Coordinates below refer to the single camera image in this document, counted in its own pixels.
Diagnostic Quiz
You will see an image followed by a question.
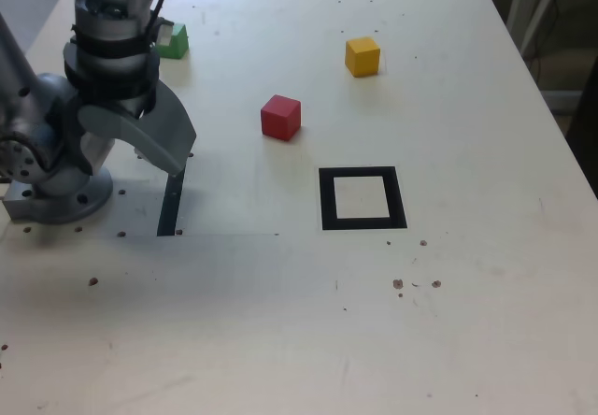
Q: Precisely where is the yellow cube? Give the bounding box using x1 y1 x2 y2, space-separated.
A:
344 36 382 79

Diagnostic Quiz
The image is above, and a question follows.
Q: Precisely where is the black tape strip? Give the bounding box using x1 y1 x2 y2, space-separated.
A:
156 162 188 237

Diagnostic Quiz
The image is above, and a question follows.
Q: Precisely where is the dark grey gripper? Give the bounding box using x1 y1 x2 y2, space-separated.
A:
77 79 198 176

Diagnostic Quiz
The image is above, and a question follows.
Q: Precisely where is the white shelf board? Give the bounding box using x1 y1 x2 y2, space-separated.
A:
541 89 585 116

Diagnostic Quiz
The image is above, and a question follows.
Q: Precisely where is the black tape square outline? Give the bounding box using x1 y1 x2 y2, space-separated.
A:
318 165 408 232

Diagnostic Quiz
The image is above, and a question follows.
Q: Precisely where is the red cube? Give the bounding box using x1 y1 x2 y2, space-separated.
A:
260 94 303 143

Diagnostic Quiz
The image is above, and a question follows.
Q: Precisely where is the white metal frame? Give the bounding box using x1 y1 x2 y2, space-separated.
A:
505 0 564 59

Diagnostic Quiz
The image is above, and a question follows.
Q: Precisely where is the green cube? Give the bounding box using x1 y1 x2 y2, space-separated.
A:
156 22 191 60

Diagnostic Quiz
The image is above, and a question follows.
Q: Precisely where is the small gripper camera box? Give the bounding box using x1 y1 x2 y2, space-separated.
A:
151 16 175 48

